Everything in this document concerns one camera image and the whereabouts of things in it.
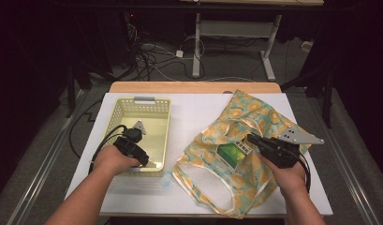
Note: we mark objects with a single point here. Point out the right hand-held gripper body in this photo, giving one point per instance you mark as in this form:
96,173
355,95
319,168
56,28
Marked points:
279,153

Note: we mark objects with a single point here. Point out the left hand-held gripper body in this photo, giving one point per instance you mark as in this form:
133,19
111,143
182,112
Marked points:
129,145

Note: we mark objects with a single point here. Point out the wide green medicine box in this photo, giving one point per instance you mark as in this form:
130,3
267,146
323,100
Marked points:
231,154

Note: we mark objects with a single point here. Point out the orange print cloth bag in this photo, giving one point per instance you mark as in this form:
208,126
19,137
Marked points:
251,109

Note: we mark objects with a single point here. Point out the pale yellow plastic basket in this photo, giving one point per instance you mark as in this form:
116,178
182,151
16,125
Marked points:
154,125

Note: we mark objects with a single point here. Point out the person's left hand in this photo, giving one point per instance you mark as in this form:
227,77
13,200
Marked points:
114,162

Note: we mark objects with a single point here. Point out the person's right hand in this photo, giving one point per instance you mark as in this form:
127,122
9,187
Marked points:
287,181

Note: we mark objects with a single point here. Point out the grey table grommet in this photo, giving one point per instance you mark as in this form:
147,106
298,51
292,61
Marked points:
227,92

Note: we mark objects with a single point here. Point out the white board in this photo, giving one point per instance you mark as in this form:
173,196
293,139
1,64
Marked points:
192,125

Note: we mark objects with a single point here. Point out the black stand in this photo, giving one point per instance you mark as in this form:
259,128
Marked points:
71,93
327,93

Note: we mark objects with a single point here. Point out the white power adapter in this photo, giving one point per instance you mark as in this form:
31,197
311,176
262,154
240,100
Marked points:
179,53

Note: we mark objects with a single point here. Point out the metal floor rail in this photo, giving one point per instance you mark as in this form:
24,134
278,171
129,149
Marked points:
351,178
39,175

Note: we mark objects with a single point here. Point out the white metal desk frame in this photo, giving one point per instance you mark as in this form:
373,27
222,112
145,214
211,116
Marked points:
197,47

